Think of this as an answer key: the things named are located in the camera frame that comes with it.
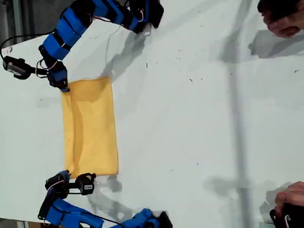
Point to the yellow square towel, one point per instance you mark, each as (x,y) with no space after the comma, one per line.
(97,136)

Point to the person's left hand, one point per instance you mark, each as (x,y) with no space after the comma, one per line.
(292,194)

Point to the person's right hand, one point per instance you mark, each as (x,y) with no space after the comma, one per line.
(286,26)

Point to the gripper camera stalk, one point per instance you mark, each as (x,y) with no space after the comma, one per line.
(39,71)

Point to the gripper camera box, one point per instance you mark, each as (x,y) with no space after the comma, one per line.
(85,184)
(15,67)

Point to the grey metal post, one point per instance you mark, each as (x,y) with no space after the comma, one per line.
(17,21)

